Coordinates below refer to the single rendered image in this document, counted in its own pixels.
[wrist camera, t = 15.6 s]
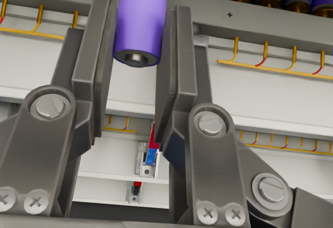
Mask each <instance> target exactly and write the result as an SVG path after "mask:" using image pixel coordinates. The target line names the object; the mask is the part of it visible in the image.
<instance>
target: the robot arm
mask: <svg viewBox="0 0 333 228"><path fill-rule="evenodd" d="M116 3H117V0H92V4H91V8H90V11H89V15H88V19H87V23H86V27H85V29H78V28H71V27H69V28H68V30H67V32H66V35H65V38H64V41H63V44H62V47H61V50H60V54H59V57H58V60H57V63H56V66H55V70H54V73H53V76H52V79H51V83H50V85H44V86H39V87H37V88H35V89H33V90H32V91H31V92H29V93H28V94H27V95H26V97H25V98H24V100H23V102H22V105H21V107H20V110H19V112H18V113H16V114H14V115H13V116H11V117H9V118H7V119H5V120H3V121H1V122H0V228H333V203H332V202H329V201H327V200H325V199H323V198H321V197H318V196H316V195H314V194H312V193H310V192H307V191H305V190H303V189H301V188H299V187H296V188H295V189H294V188H291V187H289V185H288V184H287V182H286V181H285V180H284V179H283V178H282V176H280V175H279V174H278V173H277V172H276V171H275V170H274V169H273V168H271V167H270V166H269V165H268V164H267V163H266V162H265V161H264V160H262V159H261V158H260V157H259V156H258V155H257V154H256V153H254V152H253V151H252V150H251V149H250V148H249V147H248V146H247V145H245V144H244V143H243V142H242V141H241V140H240V139H239V138H238V137H236V132H235V126H234V122H233V119H232V117H231V115H230V114H229V112H228V111H226V110H225V109H224V108H223V107H221V106H219V105H217V104H213V96H212V88H211V78H210V69H209V60H208V51H207V48H206V47H203V46H196V45H194V36H193V22H192V9H191V8H190V7H186V6H179V5H176V6H175V9H172V8H170V9H169V11H168V16H167V20H166V26H165V31H164V35H163V40H162V51H161V59H160V62H159V63H158V64H157V75H156V100H155V126H154V143H159V152H163V156H164V157H165V158H166V159H167V160H168V161H169V224H163V223H147V222H130V221H112V220H95V219H77V218H69V215H70V210H71V205H72V200H73V195H74V190H75V185H76V180H77V175H78V170H79V166H80V161H81V155H83V154H84V153H86V152H87V151H89V150H90V149H91V146H94V143H95V137H101V136H102V131H103V124H104V118H105V112H106V105H107V99H108V93H109V87H110V80H111V72H112V65H113V56H112V52H113V44H114V37H115V22H116Z"/></svg>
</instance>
